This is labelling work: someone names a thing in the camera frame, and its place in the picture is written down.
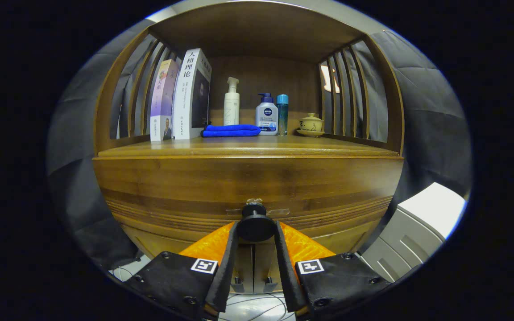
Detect beige lidded teacup with saucer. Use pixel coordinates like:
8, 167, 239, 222
296, 113, 325, 137

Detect blue folded towel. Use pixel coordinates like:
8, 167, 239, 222
200, 124, 262, 138

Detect white bottle blue pump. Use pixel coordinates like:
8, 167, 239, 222
255, 92, 279, 136

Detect clear bottle teal cap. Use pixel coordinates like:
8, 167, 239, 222
276, 94, 290, 136

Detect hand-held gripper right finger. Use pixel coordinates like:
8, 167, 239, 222
274, 221, 392, 319

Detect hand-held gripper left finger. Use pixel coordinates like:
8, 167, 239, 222
123, 221, 240, 321

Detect wooden drawer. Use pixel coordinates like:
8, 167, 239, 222
92, 155, 405, 260

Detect thick white book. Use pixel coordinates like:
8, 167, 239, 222
172, 48, 213, 140

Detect wooden cabinet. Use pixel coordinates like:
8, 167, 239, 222
92, 0, 406, 295

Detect purple book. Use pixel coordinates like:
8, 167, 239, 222
150, 59, 180, 142

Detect wooden countertop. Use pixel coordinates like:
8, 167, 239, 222
98, 111, 400, 158

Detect black floor cables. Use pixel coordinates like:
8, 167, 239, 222
219, 292, 295, 321

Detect black drawer knob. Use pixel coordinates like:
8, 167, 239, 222
236, 203, 276, 243

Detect black backdrop cloth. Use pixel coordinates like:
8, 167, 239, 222
45, 20, 474, 272

